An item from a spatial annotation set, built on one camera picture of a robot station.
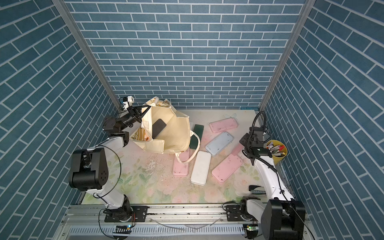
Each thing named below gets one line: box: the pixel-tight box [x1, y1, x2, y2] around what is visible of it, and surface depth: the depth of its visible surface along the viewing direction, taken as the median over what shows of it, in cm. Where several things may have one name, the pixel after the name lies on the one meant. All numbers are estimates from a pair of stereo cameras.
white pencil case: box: [190, 150, 212, 186], surface depth 88 cm
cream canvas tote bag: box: [130, 96, 201, 164], surface depth 86 cm
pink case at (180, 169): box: [172, 147, 190, 177], surface depth 88 cm
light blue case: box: [205, 131, 234, 157], surface depth 101 cm
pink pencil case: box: [209, 117, 239, 133], surface depth 111 cm
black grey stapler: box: [248, 185, 267, 195], surface depth 82 cm
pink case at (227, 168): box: [211, 154, 243, 184], surface depth 89 cm
